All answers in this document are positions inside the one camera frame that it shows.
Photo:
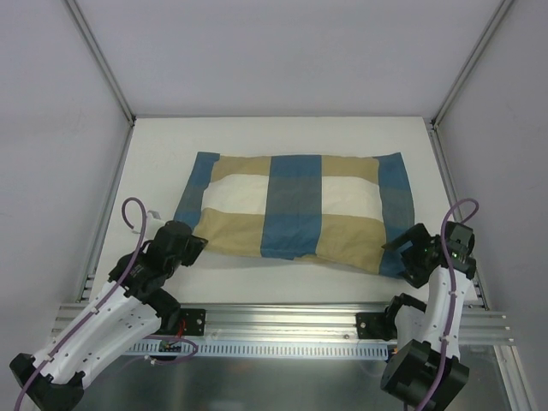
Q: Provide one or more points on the left aluminium frame post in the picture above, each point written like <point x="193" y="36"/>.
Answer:
<point x="85" y="31"/>

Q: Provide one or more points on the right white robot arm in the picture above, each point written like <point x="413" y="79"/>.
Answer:
<point x="425" y="372"/>

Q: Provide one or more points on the blue tan white checked pillowcase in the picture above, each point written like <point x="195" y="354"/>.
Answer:
<point x="325" y="208"/>

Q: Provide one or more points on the slotted white cable duct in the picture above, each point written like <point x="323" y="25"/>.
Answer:
<point x="345" y="350"/>

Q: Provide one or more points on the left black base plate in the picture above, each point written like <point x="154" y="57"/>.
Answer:
<point x="186" y="322"/>

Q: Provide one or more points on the aluminium mounting rail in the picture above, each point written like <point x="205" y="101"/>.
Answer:
<point x="330" y="323"/>

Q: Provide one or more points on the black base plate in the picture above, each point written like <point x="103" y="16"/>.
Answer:
<point x="186" y="322"/>
<point x="375" y="326"/>

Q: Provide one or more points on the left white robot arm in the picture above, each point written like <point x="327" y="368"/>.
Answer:
<point x="131" y="306"/>

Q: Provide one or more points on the right aluminium frame post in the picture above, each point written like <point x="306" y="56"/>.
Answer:
<point x="480" y="46"/>

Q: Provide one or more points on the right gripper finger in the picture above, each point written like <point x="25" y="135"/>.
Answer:
<point x="415" y="235"/>
<point x="413" y="276"/>

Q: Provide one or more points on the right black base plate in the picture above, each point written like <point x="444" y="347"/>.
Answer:
<point x="375" y="326"/>

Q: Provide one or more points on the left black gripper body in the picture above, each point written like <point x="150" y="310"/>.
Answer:
<point x="191" y="247"/>

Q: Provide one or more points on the aluminium frame post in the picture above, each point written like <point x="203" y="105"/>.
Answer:
<point x="480" y="46"/>
<point x="85" y="31"/>

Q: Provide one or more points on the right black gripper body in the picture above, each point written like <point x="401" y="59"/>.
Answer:
<point x="413" y="255"/>

